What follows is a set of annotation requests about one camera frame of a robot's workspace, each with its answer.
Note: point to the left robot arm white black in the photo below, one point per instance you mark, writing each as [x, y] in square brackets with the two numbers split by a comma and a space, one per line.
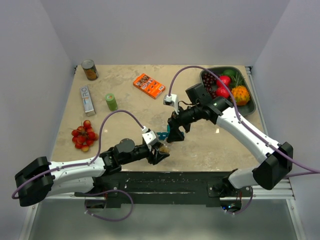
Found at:
[41, 178]

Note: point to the green cylindrical container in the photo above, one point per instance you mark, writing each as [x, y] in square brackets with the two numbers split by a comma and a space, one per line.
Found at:
[111, 102]

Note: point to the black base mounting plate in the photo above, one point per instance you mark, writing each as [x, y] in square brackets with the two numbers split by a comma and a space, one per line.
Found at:
[165, 188]

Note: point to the tin can fruit label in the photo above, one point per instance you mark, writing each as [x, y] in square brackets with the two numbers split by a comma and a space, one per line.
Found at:
[90, 69]

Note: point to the dark grey fruit tray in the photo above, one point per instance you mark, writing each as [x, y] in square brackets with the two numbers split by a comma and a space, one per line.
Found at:
[239, 80]

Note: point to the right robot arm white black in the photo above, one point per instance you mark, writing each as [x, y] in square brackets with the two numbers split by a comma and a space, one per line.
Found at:
[270, 154]

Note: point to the aluminium frame rail right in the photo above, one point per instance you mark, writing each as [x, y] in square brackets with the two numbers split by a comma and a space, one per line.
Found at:
[248, 70]

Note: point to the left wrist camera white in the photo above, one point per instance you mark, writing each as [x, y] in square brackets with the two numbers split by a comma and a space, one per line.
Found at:
[149, 136]

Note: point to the red pomegranate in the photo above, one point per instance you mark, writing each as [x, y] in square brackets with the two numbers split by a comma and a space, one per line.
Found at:
[223, 92]
[226, 80]

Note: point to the orange cardboard box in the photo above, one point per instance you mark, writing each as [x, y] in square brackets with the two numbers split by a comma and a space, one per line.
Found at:
[149, 86]

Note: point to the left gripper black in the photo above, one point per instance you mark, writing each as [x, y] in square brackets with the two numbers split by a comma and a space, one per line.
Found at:
[157, 156]

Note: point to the dark purple grape bunch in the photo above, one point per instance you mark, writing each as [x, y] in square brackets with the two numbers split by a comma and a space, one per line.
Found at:
[209, 83]

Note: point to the green lime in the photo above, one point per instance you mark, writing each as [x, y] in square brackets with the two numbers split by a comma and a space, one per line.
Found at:
[229, 72]

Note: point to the aluminium frame rail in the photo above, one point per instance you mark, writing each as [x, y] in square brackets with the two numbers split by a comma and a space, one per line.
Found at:
[248, 70]
[267, 215]

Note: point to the clear pill bottle yellow capsules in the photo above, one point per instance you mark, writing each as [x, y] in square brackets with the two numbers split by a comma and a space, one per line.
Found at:
[165, 147]

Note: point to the lower red pomegranate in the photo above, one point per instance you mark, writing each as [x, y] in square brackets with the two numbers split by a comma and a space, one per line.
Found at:
[223, 92]

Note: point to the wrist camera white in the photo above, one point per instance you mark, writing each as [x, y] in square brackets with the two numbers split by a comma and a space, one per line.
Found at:
[149, 136]
[173, 101]

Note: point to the orange spiky kiwano fruit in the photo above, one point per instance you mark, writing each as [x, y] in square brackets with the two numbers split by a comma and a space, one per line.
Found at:
[241, 95]

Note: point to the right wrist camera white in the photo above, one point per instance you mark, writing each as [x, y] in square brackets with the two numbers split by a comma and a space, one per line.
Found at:
[173, 101]

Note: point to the silver toothpaste box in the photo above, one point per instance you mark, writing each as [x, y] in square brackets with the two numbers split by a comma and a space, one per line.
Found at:
[87, 101]

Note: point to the aluminium frame rail front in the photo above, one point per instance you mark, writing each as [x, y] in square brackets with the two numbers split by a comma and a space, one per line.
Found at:
[267, 215]

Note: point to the upper red pomegranate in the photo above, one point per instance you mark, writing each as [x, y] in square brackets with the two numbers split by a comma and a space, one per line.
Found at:
[226, 80]

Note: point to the red cherry bunch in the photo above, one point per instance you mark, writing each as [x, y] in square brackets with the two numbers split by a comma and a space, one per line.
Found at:
[84, 136]

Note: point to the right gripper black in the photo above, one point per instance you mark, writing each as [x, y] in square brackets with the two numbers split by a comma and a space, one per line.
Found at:
[176, 122]

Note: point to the teal weekly pill organizer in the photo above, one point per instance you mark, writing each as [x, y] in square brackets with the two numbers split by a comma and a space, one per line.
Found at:
[163, 135]

